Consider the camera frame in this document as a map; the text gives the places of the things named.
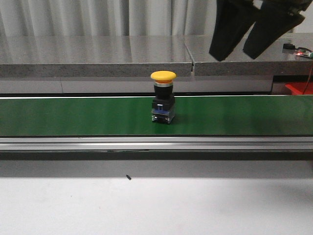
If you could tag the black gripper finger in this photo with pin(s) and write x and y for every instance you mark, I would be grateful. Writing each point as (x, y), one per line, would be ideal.
(234, 18)
(276, 18)

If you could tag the small black sensor module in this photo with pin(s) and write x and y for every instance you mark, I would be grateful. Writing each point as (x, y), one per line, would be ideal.
(288, 48)

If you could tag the green circuit board with LED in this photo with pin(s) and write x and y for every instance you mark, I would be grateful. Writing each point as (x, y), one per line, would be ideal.
(304, 53)

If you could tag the grey stone slab right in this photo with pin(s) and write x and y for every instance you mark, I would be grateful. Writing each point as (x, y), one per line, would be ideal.
(273, 61)

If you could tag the grey stone slab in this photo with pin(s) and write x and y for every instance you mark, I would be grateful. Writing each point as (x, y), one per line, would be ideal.
(273, 61)
(92, 56)

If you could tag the red plastic tray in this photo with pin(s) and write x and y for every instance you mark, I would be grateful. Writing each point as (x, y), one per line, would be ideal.
(299, 88)

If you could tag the green conveyor belt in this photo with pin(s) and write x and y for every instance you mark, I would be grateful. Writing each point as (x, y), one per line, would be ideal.
(287, 115)

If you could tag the grey stone slab left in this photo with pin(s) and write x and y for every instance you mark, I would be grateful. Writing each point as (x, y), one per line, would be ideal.
(92, 56)

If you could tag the grey pleated curtain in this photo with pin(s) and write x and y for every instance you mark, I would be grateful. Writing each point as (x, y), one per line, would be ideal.
(108, 17)

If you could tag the aluminium conveyor frame rail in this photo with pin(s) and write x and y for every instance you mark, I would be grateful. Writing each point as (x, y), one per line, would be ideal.
(263, 143)

